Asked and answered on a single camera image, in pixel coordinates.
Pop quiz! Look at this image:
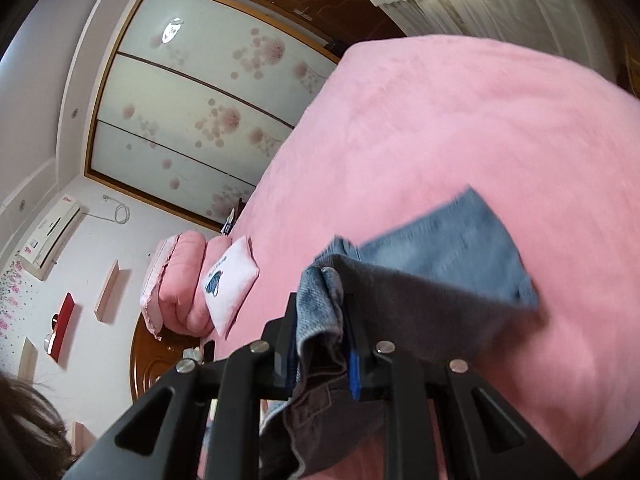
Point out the white air conditioner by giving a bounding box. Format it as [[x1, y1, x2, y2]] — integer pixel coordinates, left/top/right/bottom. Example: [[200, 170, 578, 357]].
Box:
[[17, 195, 84, 281]]

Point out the folded pink quilt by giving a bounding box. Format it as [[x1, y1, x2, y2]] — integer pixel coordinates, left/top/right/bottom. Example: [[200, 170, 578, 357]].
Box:
[[139, 231, 232, 340]]

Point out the red wall shelf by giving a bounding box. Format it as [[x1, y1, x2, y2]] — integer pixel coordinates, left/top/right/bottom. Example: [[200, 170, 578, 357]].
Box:
[[44, 292, 75, 362]]

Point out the blue denim jacket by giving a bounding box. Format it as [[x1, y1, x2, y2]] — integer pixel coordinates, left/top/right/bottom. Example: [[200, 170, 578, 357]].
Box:
[[259, 190, 538, 479]]

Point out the wooden headboard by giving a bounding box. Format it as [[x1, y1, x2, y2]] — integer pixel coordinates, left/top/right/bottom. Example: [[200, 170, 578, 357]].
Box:
[[129, 315, 215, 402]]

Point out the white pillow blue print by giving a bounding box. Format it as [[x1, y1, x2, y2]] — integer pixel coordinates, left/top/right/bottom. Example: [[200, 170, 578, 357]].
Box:
[[201, 236, 259, 338]]

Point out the floral sliding wardrobe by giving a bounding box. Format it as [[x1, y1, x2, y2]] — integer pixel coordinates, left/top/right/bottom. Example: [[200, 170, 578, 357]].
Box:
[[85, 0, 337, 229]]

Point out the wooden wall shelf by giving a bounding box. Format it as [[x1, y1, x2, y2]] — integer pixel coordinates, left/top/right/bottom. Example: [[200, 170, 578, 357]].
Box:
[[93, 259, 120, 322]]

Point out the pink bed blanket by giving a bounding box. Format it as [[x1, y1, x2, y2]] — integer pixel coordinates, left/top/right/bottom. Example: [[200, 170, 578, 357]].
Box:
[[216, 36, 639, 474]]

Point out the white sheer curtain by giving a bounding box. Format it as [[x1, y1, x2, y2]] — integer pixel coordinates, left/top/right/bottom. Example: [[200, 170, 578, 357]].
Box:
[[370, 0, 616, 81]]

